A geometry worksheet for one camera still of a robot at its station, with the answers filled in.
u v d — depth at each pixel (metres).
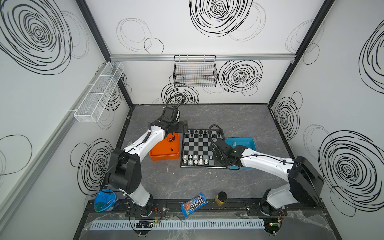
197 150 0.94
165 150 0.94
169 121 0.67
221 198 0.69
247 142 0.98
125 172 0.44
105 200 0.69
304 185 0.43
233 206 0.75
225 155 0.65
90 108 0.72
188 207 0.74
